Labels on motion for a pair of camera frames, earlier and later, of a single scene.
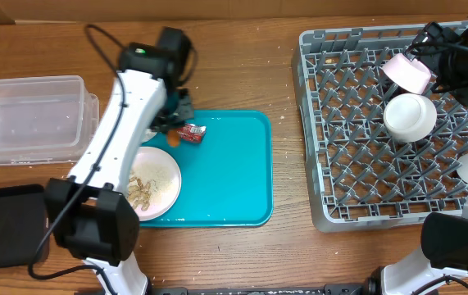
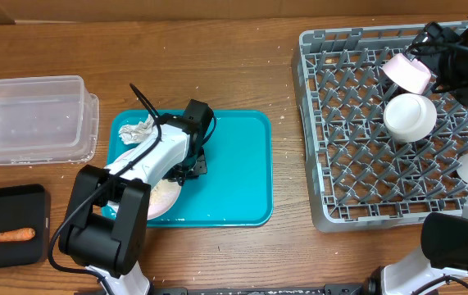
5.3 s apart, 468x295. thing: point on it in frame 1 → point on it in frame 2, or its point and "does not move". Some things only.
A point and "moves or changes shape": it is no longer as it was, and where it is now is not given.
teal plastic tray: [227, 179] does not move
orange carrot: [174, 138] moves or changes shape
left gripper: [185, 113] → [198, 168]
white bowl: [409, 117] does not move
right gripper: [435, 63] does not move
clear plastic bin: [44, 120] does not move
